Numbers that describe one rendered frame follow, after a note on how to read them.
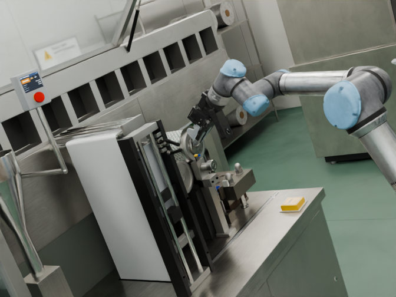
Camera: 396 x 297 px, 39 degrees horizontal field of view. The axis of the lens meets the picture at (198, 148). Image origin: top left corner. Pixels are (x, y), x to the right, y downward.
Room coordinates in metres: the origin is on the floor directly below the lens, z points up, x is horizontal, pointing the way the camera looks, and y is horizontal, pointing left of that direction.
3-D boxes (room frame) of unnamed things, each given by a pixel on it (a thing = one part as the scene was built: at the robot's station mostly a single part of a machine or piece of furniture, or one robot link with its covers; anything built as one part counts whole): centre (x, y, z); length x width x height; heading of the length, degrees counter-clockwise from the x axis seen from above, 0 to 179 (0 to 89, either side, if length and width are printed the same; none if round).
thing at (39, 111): (1.60, 0.39, 1.51); 0.02 x 0.02 x 0.20
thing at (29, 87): (1.60, 0.38, 1.66); 0.07 x 0.07 x 0.10; 36
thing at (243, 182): (2.25, 0.03, 1.00); 0.40 x 0.16 x 0.06; 51
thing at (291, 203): (1.99, -0.27, 0.91); 0.07 x 0.07 x 0.02; 51
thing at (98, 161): (1.85, 0.34, 1.17); 0.34 x 0.05 x 0.54; 51
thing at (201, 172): (1.96, 0.00, 1.05); 0.06 x 0.05 x 0.31; 51
